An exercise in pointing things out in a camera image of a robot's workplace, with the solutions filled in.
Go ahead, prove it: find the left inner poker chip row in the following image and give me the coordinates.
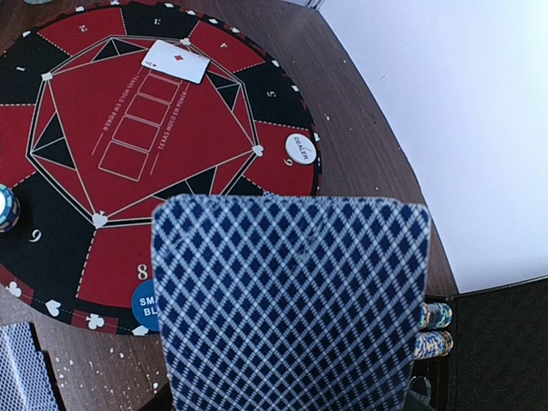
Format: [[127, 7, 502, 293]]
[[414, 331, 454, 360]]

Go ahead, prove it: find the round red black poker mat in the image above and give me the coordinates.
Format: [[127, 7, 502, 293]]
[[1, 1, 322, 335]]

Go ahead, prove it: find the grey playing card deck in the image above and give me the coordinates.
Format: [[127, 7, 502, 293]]
[[152, 194, 431, 410]]

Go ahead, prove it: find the black poker chip case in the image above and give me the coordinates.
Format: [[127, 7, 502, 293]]
[[412, 277, 547, 410]]

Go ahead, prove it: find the left outer poker chip row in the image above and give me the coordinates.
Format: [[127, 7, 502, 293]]
[[420, 302, 453, 330]]

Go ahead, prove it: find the blue small blind button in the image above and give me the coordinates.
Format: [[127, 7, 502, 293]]
[[131, 279, 159, 337]]

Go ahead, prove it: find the dealt blue card pair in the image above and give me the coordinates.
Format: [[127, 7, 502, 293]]
[[1, 323, 59, 410]]

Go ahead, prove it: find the clear dealer button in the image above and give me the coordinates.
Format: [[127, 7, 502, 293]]
[[285, 133, 317, 165]]

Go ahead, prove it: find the poker chip row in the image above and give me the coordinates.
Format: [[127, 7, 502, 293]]
[[420, 302, 453, 330], [414, 331, 454, 360]]

